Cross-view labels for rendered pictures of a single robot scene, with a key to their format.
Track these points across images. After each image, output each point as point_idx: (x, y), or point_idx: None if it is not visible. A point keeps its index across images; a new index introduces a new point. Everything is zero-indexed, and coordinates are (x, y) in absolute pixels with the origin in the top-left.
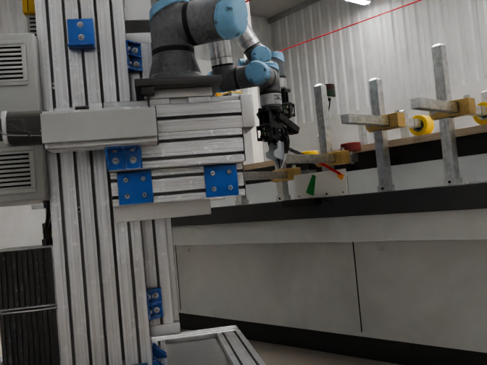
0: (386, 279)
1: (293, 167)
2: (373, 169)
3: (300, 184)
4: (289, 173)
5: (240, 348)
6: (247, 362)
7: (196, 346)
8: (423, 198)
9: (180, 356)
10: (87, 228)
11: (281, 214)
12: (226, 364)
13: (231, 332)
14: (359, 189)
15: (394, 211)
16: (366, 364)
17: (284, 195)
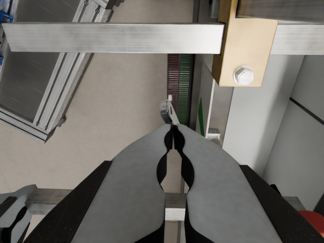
0: None
1: (220, 86)
2: (314, 200)
3: (206, 90)
4: (216, 64)
5: (68, 64)
6: (54, 94)
7: (55, 3)
8: (178, 231)
9: (31, 19)
10: None
11: (194, 12)
12: (50, 73)
13: (94, 8)
14: (306, 143)
15: None
16: None
17: (213, 18)
